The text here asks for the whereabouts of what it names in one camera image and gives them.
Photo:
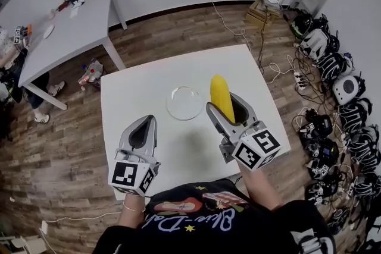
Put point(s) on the white square table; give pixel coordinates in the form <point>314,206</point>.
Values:
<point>134,92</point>

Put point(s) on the person's left forearm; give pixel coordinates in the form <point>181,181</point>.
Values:
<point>131,217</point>

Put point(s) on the small grey disc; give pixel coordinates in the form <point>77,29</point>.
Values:
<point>48,31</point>

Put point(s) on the person's black shirt torso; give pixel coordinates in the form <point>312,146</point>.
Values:
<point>208,226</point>

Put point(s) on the clear trash bag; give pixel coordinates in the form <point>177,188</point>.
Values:
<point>90,72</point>

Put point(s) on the white rounded helmet device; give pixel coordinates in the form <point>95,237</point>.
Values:
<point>346,89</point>

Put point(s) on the clear glass plate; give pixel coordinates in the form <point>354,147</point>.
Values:
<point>183,104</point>

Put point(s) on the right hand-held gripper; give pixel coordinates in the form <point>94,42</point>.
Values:
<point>256,148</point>

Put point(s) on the white paper sheet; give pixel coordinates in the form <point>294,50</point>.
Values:
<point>74,12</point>

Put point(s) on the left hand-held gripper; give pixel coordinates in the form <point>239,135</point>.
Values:
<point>128,174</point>

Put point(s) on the yellow corn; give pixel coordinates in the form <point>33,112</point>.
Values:
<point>221,95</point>

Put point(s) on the white power strip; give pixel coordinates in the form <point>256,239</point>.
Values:
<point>299,79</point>

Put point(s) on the person's right forearm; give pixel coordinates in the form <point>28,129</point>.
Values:
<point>259,187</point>

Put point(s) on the white tissue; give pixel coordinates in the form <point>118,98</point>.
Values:
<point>78,2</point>

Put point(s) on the clear cup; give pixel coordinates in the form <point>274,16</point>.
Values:
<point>52,13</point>

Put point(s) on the row of black white headsets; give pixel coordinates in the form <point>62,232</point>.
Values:
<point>360,139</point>

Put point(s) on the grey long table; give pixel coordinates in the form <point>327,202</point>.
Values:
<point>80,29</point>

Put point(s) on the wooden crate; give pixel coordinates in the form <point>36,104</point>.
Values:
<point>260,15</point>

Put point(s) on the red tool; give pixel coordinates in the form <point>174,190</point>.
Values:
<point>63,5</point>

